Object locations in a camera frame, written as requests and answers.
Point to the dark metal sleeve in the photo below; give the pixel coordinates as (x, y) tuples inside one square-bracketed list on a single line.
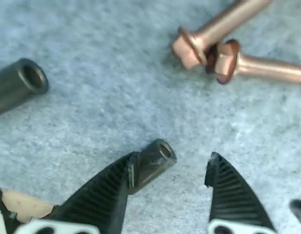
[(152, 165), (16, 84), (300, 209)]

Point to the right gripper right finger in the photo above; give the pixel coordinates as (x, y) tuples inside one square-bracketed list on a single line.
[(232, 195)]

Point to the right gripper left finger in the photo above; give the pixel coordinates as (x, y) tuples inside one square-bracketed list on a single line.
[(96, 202)]

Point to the copper flange bolt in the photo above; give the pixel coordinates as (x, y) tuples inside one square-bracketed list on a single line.
[(213, 29), (257, 65)]

